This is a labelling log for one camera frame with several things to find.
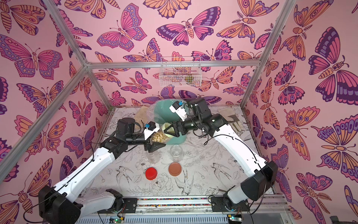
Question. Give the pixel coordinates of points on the teal plastic trash bin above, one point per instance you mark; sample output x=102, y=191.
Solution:
x=163, y=114

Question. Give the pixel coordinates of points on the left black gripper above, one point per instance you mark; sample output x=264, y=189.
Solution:
x=154, y=147

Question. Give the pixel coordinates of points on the right beige work glove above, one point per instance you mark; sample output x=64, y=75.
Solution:
x=229, y=115

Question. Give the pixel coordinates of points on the clear jar of peanuts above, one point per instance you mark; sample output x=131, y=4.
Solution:
x=153, y=157

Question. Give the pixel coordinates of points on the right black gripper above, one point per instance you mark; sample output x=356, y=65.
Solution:
x=176, y=129

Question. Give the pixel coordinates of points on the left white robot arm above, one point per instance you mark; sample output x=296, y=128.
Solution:
x=61, y=204

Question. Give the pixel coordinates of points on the white wire basket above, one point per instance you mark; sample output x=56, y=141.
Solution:
x=180, y=72

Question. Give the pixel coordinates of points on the red jar lid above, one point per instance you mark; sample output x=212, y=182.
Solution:
x=151, y=173

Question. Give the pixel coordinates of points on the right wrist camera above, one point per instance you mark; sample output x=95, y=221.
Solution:
x=178, y=107

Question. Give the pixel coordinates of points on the brown jar lid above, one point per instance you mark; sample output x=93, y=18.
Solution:
x=174, y=169

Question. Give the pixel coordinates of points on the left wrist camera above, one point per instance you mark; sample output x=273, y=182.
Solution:
x=150, y=128

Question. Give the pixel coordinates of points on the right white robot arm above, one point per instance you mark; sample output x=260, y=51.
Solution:
x=261, y=175

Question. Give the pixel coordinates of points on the aluminium front rail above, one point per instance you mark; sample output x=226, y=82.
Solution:
x=179, y=205

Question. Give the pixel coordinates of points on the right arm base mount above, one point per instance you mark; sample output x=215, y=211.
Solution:
x=223, y=204

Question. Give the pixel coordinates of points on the green jar lid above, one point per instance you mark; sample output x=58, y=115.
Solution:
x=168, y=130

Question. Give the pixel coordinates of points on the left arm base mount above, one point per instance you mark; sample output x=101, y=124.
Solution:
x=120, y=203

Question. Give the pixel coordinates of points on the green-lid peanut jar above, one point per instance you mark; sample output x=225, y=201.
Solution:
x=159, y=137

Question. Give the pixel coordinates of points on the brown-lid peanut jar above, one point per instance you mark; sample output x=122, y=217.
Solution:
x=176, y=153

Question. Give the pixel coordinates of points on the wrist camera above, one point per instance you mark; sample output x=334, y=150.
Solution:
x=178, y=107
x=150, y=128

